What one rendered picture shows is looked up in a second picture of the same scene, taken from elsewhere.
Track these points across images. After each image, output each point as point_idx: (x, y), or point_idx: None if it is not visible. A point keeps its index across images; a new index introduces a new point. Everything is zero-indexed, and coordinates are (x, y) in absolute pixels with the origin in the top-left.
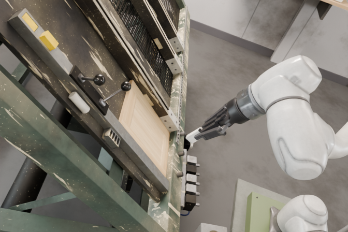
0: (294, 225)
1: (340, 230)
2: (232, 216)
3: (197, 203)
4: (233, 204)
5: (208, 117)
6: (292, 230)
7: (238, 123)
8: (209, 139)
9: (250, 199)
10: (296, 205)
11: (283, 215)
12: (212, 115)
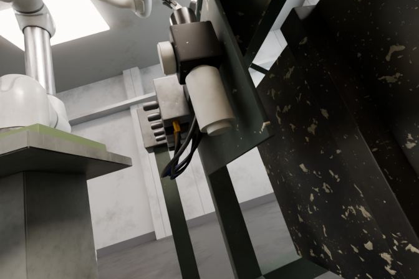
0: (52, 107)
1: (45, 80)
2: (97, 153)
3: (159, 135)
4: (82, 151)
5: None
6: (54, 114)
7: None
8: (169, 7)
9: (50, 132)
10: (42, 86)
11: (45, 111)
12: None
